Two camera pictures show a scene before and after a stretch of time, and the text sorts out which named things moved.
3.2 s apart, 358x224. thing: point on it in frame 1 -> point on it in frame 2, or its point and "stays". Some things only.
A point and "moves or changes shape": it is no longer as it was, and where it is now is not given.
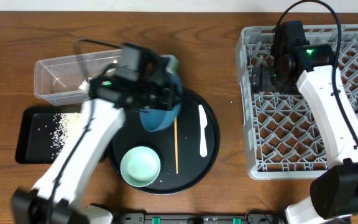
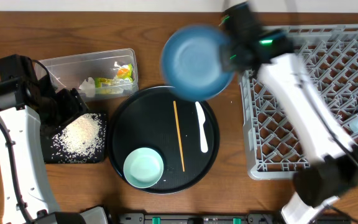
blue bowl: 158,119 -> 191,63
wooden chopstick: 176,142 moves or changes shape
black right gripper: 266,85 -> 226,64
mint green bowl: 140,166 stays
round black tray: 188,149 stays
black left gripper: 169,94 -> 68,104
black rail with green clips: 252,218 stays
